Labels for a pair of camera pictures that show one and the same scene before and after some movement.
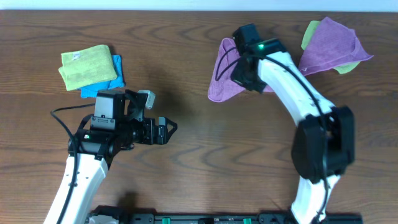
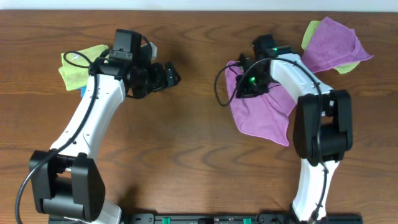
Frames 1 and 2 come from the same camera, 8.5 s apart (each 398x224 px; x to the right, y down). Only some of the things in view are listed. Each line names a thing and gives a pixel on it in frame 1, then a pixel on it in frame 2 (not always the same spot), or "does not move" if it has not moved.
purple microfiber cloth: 222,86 → 264,116
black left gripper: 159,134 → 163,78
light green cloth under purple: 342,70 does not move
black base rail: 220,219 does not move
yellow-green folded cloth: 87,68 does not move
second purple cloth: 332,44 does not move
